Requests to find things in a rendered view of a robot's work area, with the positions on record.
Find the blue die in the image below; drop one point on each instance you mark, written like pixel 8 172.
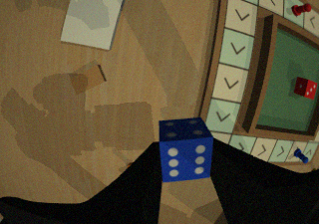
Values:
pixel 185 149

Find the blue pawn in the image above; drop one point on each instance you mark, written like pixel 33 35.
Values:
pixel 298 153

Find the red die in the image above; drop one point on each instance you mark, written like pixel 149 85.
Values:
pixel 305 88

